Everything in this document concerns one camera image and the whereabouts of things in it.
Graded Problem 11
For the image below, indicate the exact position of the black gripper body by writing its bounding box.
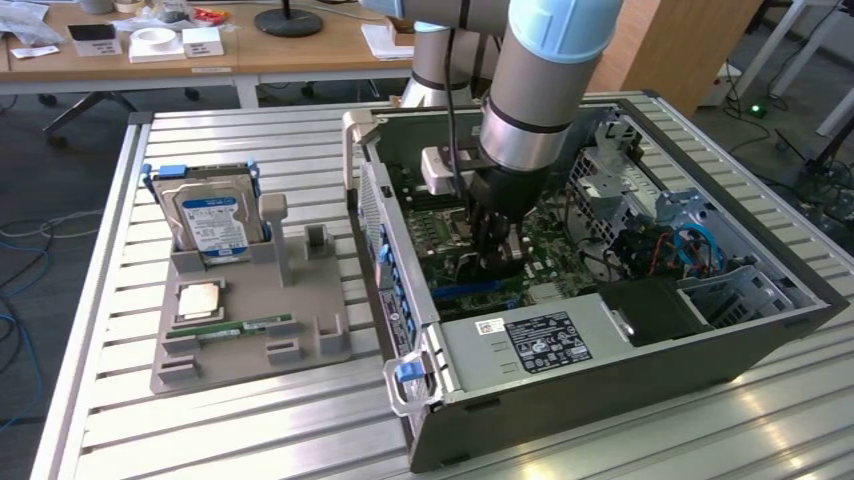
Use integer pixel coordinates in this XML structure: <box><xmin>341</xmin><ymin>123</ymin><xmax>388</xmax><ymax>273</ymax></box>
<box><xmin>465</xmin><ymin>164</ymin><xmax>549</xmax><ymax>224</ymax></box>

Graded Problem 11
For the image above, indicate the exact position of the green motherboard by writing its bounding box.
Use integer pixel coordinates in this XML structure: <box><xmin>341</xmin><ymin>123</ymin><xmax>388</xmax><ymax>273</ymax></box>
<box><xmin>389</xmin><ymin>164</ymin><xmax>602</xmax><ymax>321</ymax></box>

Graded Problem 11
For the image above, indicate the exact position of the CPU socket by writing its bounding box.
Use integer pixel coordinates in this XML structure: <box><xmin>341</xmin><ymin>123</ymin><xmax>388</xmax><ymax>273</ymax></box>
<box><xmin>444</xmin><ymin>205</ymin><xmax>472</xmax><ymax>242</ymax></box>

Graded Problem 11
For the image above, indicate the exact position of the long PCIe expansion slot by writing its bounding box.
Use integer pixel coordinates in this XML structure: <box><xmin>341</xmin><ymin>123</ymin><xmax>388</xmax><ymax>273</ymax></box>
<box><xmin>431</xmin><ymin>282</ymin><xmax>501</xmax><ymax>302</ymax></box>

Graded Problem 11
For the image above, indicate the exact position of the metal disk bay cage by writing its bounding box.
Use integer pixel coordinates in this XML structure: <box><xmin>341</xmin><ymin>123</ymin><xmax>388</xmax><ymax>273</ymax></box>
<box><xmin>564</xmin><ymin>144</ymin><xmax>672</xmax><ymax>251</ymax></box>

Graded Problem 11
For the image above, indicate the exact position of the black power connector cluster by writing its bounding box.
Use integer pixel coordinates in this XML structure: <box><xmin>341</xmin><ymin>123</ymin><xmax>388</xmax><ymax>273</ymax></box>
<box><xmin>610</xmin><ymin>227</ymin><xmax>662</xmax><ymax>281</ymax></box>

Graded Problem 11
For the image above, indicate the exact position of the grey power supply unit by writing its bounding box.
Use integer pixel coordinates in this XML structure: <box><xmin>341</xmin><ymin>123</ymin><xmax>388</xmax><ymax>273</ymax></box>
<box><xmin>416</xmin><ymin>293</ymin><xmax>634</xmax><ymax>404</ymax></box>

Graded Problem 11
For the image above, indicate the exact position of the white paper stack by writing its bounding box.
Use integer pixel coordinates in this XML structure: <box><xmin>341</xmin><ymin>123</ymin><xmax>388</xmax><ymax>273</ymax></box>
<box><xmin>359</xmin><ymin>22</ymin><xmax>415</xmax><ymax>61</ymax></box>

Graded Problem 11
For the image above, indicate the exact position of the dark grey PC case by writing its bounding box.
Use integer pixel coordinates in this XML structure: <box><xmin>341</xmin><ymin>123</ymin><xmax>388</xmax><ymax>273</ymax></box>
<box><xmin>341</xmin><ymin>97</ymin><xmax>852</xmax><ymax>474</ymax></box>

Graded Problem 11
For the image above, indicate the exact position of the grey parts rack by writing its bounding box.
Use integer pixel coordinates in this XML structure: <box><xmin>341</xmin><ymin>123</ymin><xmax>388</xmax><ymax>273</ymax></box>
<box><xmin>149</xmin><ymin>192</ymin><xmax>353</xmax><ymax>396</ymax></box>

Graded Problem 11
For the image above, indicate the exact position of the white power box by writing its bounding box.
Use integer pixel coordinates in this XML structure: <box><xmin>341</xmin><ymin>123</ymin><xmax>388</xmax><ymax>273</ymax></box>
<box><xmin>712</xmin><ymin>62</ymin><xmax>743</xmax><ymax>109</ymax></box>

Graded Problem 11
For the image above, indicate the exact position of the wooden desk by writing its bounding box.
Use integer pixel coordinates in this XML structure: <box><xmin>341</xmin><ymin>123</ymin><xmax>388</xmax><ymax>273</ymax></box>
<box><xmin>236</xmin><ymin>0</ymin><xmax>606</xmax><ymax>109</ymax></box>
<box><xmin>0</xmin><ymin>0</ymin><xmax>240</xmax><ymax>96</ymax></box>

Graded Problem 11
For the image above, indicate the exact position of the hard disk blue carrier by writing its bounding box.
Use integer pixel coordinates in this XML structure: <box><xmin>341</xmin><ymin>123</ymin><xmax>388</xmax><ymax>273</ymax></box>
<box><xmin>141</xmin><ymin>158</ymin><xmax>263</xmax><ymax>266</ymax></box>

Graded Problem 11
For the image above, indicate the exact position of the green RAM stick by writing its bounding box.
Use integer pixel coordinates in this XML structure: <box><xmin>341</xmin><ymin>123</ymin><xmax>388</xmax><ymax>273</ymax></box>
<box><xmin>165</xmin><ymin>313</ymin><xmax>293</xmax><ymax>341</ymax></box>

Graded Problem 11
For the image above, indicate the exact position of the silver CPU chip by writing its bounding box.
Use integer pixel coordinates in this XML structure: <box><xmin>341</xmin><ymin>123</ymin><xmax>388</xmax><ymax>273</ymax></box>
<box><xmin>173</xmin><ymin>282</ymin><xmax>225</xmax><ymax>320</ymax></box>

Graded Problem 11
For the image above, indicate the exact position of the black round lamp base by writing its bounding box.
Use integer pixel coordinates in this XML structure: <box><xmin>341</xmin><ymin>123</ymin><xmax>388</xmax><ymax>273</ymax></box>
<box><xmin>252</xmin><ymin>0</ymin><xmax>327</xmax><ymax>38</ymax></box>

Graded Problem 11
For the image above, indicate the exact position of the plain white box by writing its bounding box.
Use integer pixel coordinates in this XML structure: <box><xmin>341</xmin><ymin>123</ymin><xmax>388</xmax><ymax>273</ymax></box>
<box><xmin>180</xmin><ymin>27</ymin><xmax>225</xmax><ymax>59</ymax></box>

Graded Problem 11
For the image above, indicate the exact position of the flat white box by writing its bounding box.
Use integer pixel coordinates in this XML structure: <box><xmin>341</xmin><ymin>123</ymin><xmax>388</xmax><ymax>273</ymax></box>
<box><xmin>125</xmin><ymin>43</ymin><xmax>189</xmax><ymax>65</ymax></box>

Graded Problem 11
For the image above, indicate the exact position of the white tape roll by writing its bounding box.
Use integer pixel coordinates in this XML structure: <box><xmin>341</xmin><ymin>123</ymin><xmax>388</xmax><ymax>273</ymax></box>
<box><xmin>129</xmin><ymin>27</ymin><xmax>175</xmax><ymax>52</ymax></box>

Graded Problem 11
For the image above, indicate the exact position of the white box black top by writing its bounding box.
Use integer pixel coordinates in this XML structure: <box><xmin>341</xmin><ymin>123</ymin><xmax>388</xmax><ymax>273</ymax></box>
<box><xmin>66</xmin><ymin>23</ymin><xmax>122</xmax><ymax>58</ymax></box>

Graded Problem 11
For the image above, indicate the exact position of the clear plastic bag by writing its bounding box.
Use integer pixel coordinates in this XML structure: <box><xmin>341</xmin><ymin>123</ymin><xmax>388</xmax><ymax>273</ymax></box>
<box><xmin>0</xmin><ymin>2</ymin><xmax>65</xmax><ymax>46</ymax></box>

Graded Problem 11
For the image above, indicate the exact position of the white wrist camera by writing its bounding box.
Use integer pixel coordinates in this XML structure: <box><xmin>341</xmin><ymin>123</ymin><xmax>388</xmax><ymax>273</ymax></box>
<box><xmin>420</xmin><ymin>145</ymin><xmax>479</xmax><ymax>197</ymax></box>

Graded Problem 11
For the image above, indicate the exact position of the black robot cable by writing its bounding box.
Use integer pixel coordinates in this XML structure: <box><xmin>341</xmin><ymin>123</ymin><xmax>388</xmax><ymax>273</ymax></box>
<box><xmin>443</xmin><ymin>0</ymin><xmax>499</xmax><ymax>201</ymax></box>

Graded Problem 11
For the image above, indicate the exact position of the blue wire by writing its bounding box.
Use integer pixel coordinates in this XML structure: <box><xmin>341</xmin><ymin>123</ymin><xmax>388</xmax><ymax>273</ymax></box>
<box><xmin>670</xmin><ymin>224</ymin><xmax>726</xmax><ymax>279</ymax></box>

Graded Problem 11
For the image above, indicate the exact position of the metal drive bracket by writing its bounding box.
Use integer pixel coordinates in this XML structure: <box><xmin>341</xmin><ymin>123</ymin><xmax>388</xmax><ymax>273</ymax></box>
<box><xmin>676</xmin><ymin>264</ymin><xmax>799</xmax><ymax>329</ymax></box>

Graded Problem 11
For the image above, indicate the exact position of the grey case handle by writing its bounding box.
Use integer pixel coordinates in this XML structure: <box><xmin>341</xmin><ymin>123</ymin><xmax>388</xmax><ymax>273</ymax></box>
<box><xmin>380</xmin><ymin>348</ymin><xmax>443</xmax><ymax>417</ymax></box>

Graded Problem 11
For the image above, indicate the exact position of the white table frame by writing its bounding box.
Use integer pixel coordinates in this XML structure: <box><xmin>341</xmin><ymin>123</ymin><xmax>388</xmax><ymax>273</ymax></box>
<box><xmin>730</xmin><ymin>0</ymin><xmax>854</xmax><ymax>137</ymax></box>

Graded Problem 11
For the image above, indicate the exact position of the black caster leg frame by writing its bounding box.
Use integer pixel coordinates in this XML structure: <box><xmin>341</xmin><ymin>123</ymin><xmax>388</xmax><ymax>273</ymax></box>
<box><xmin>36</xmin><ymin>87</ymin><xmax>205</xmax><ymax>147</ymax></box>

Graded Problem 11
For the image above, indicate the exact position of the blue floor cable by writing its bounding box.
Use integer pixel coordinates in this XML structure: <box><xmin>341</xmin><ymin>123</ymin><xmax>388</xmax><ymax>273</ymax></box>
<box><xmin>0</xmin><ymin>239</ymin><xmax>53</xmax><ymax>432</ymax></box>

